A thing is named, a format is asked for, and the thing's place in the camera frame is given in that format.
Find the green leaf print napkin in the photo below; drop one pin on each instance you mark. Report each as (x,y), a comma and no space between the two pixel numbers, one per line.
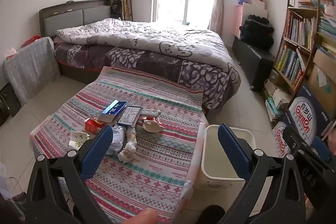
(77,138)

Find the bed with purple patterned sheet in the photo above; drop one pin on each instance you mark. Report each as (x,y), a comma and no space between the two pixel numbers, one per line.
(126,58)

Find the grey checked cloth cover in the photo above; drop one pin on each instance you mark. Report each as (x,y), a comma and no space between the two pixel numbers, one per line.
(31,66)

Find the paper wrapper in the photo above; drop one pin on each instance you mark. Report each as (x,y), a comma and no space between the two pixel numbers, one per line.
(128,148)

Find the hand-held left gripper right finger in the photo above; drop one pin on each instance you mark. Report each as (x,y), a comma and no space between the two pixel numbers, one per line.
(233,150)

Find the blue water carton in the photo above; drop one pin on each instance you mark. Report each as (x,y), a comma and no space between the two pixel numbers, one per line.
(307,111)
(279,140)

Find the stack of books and papers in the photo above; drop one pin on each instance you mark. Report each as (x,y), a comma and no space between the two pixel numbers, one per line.
(328,29)

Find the black floor bag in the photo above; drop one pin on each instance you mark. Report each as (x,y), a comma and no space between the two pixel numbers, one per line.
(8,103)

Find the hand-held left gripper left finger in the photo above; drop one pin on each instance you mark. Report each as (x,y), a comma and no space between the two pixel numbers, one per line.
(95,153)

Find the blue toy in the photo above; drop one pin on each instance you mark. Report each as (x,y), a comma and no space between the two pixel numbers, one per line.
(242,1)

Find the dark box with white label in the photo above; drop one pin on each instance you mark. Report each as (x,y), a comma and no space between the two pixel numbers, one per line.
(129,116)

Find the white and pink cabinet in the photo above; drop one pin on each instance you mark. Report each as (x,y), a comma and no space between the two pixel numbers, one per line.
(253,7)

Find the white foam piece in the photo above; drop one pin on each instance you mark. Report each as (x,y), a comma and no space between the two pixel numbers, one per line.
(152,113)

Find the person's bare leg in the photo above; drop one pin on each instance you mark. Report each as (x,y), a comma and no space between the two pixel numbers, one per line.
(141,217)

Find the white plastic wrapper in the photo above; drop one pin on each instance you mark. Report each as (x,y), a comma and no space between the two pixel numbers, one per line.
(115,138)

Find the grey bed headboard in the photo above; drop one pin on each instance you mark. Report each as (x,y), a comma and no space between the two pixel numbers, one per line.
(89,14)

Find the pile of black clothes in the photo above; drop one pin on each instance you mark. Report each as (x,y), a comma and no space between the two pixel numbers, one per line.
(256,32)

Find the red and white packet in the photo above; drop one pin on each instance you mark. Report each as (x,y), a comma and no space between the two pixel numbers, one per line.
(93,126)

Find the dark cloth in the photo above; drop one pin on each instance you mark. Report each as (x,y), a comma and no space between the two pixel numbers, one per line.
(10,208)

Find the black hanging bag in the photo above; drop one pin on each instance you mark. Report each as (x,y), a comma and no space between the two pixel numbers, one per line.
(116,7)

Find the wooden bookshelf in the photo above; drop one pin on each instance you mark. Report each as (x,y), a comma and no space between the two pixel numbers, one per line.
(313,43)

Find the black storage bench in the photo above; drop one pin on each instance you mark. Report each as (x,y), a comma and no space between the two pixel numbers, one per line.
(254,66)

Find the red cloth item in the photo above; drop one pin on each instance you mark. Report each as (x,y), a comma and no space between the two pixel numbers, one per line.
(30,41)

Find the blue cardboard box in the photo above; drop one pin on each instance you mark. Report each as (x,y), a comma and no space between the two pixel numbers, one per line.
(113,109)

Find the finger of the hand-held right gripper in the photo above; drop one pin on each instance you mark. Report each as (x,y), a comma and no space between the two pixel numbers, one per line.
(292,138)
(321,148)

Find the brown cardboard box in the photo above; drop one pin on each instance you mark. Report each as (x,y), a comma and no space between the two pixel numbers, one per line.
(323,77)

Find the striped patterned tablecloth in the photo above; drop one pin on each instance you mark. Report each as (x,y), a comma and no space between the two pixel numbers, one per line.
(157,161)

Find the pile of books on floor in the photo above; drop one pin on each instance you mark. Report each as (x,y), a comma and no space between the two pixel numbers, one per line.
(277,100)

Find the pink checked undercloth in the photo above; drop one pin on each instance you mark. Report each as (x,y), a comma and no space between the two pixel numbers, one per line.
(191,174)

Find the white cartoon print quilt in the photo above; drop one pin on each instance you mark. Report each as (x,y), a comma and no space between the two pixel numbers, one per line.
(157,37)

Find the white plastic bin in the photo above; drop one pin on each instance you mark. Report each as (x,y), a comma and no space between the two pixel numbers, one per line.
(210,150)

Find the row of colourful books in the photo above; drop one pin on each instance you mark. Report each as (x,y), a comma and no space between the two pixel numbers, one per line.
(290,66)
(299,29)

